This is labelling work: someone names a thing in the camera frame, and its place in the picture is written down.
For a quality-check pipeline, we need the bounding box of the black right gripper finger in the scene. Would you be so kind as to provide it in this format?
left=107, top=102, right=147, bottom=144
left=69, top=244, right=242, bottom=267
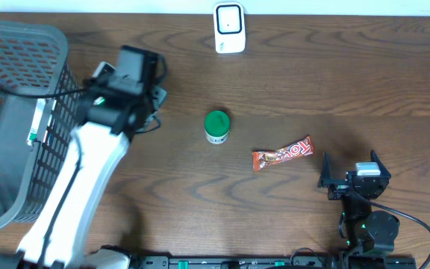
left=370, top=149, right=391, bottom=179
left=317, top=152, right=332, bottom=188

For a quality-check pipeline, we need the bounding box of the white green medicine box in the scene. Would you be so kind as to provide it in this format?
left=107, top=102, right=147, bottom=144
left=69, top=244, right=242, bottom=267
left=26, top=99, right=57, bottom=146

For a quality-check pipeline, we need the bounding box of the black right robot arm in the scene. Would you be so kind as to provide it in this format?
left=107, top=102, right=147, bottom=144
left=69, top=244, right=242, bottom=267
left=317, top=151, right=400, bottom=256

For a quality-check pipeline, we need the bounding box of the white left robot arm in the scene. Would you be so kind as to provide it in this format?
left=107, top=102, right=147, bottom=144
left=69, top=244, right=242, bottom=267
left=0, top=46, right=168, bottom=268

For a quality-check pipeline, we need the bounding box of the white barcode scanner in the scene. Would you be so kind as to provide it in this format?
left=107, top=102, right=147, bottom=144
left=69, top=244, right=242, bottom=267
left=214, top=2, right=246, bottom=54

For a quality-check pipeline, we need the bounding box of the orange chocolate bar wrapper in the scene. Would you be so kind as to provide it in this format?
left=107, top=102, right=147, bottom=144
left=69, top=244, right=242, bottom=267
left=252, top=136, right=314, bottom=172

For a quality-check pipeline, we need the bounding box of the green lidded jar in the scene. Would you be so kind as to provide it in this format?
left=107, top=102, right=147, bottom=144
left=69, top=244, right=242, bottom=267
left=204, top=111, right=231, bottom=144

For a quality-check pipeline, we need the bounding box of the grey plastic basket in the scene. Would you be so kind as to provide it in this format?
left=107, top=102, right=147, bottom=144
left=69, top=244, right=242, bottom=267
left=0, top=21, right=79, bottom=229

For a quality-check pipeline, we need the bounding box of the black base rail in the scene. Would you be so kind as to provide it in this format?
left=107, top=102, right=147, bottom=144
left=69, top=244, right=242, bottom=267
left=84, top=244, right=417, bottom=269

